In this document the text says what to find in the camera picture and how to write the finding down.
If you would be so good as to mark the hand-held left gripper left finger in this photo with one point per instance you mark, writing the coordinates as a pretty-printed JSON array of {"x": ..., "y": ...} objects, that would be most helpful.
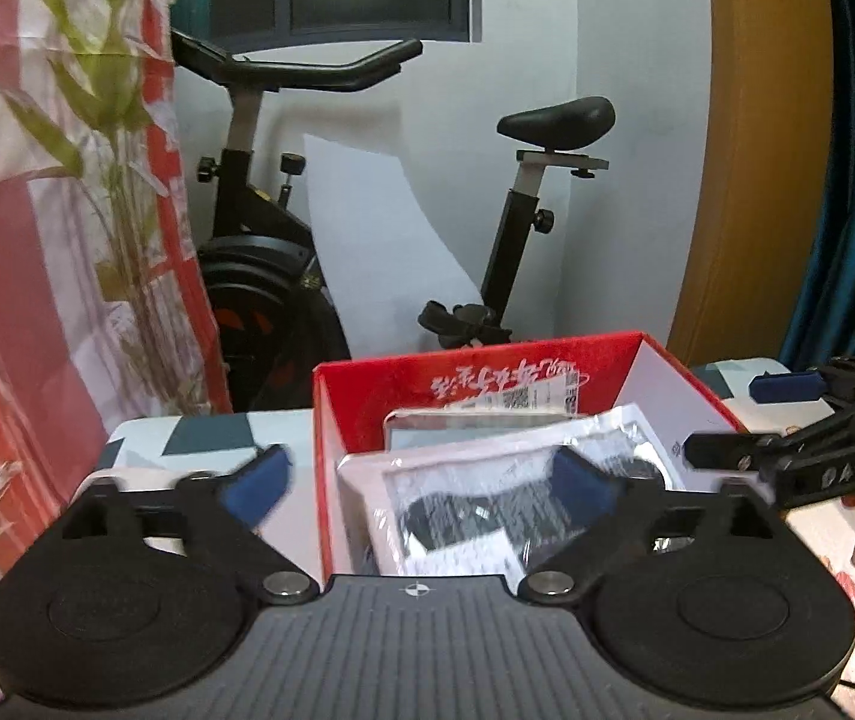
[{"x": 258, "y": 481}]

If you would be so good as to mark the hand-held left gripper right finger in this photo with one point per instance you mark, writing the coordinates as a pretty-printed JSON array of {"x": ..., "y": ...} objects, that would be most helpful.
[{"x": 577, "y": 478}]

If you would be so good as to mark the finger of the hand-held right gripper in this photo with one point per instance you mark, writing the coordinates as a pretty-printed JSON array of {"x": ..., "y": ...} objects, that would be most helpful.
[
  {"x": 727, "y": 451},
  {"x": 783, "y": 387}
]

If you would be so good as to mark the clear packet of black cloth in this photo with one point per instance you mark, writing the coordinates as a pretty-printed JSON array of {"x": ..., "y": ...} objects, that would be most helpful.
[
  {"x": 465, "y": 499},
  {"x": 435, "y": 431}
]

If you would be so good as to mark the red cardboard box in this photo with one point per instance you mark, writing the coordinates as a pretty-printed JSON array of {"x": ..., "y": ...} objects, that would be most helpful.
[{"x": 367, "y": 397}]

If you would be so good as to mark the printed tablecloth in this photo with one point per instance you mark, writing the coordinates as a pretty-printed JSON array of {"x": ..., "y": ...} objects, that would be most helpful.
[{"x": 195, "y": 439}]

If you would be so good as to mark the wooden door panel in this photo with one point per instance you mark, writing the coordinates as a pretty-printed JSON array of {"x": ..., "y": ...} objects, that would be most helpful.
[{"x": 757, "y": 165}]

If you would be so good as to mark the black exercise bike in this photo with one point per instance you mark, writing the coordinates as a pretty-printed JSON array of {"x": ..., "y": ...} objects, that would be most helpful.
[{"x": 525, "y": 240}]

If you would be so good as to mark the white board sheet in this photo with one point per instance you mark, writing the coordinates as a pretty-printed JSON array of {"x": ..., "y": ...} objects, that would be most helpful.
[{"x": 375, "y": 240}]

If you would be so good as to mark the red plant printed backdrop cloth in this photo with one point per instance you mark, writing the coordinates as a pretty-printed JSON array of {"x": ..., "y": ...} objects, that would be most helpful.
[{"x": 22, "y": 277}]

